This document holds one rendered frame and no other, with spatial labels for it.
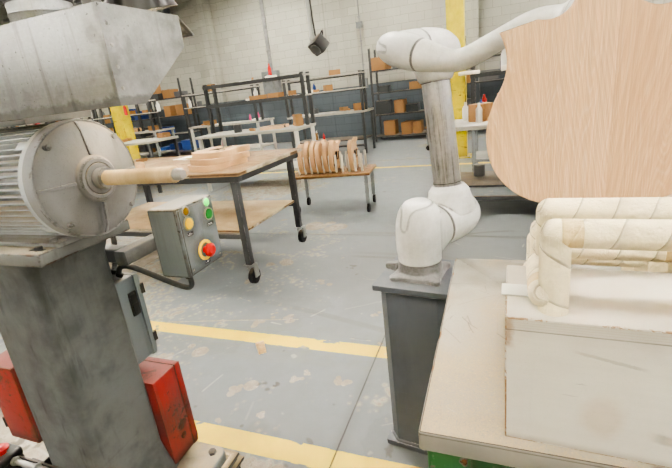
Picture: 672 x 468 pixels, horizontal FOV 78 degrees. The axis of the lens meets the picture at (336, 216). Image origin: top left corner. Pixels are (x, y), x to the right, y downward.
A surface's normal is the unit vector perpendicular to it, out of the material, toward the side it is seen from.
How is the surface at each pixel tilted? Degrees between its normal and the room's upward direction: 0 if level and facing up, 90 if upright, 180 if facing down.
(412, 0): 90
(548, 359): 90
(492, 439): 0
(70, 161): 85
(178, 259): 90
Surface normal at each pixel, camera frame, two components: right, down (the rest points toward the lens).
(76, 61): -0.34, 0.31
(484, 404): -0.11, -0.95
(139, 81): 0.93, 0.00
